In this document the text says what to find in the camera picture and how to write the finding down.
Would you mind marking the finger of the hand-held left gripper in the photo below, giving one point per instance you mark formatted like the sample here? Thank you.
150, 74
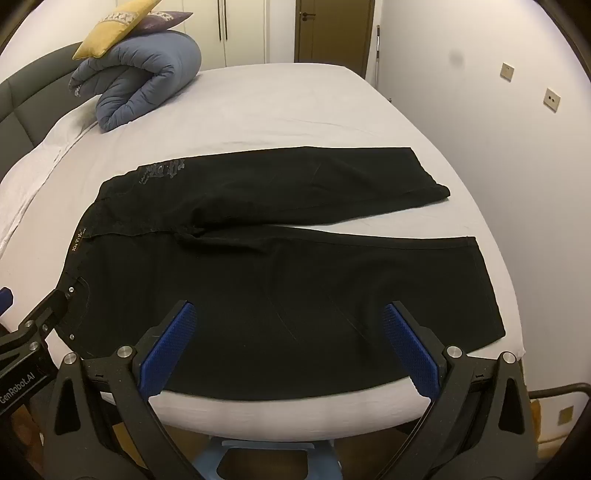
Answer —
4, 302
48, 310

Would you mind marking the purple cushion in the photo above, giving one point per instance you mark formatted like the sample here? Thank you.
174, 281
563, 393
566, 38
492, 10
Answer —
161, 21

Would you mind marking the white wardrobe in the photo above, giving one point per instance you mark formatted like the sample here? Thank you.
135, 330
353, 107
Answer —
244, 32

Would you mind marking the white folded cloth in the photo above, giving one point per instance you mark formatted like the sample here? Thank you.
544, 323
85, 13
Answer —
37, 170

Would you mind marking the bed with white sheet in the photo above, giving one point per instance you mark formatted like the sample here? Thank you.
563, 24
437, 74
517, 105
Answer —
300, 106

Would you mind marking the grey padded headboard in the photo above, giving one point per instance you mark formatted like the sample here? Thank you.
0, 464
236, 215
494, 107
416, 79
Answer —
32, 97

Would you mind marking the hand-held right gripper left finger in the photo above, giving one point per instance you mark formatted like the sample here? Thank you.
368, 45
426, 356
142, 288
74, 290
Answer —
168, 350

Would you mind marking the gold wall socket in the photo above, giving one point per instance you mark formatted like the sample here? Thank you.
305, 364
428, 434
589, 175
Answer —
565, 415
551, 99
507, 71

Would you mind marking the brown door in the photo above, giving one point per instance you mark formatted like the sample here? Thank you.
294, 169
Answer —
332, 32

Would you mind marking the black pants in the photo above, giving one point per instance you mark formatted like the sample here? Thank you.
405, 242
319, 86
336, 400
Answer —
277, 286

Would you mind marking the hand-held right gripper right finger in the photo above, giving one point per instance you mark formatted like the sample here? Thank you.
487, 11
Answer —
408, 350

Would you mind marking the black tube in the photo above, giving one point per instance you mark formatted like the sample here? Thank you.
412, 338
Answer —
558, 391

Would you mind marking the metal pole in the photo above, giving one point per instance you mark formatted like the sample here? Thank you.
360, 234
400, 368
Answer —
378, 55

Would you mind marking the yellow cushion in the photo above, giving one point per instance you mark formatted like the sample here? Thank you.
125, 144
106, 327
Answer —
115, 27

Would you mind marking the rolled blue duvet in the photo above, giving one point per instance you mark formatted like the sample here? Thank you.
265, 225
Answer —
147, 78

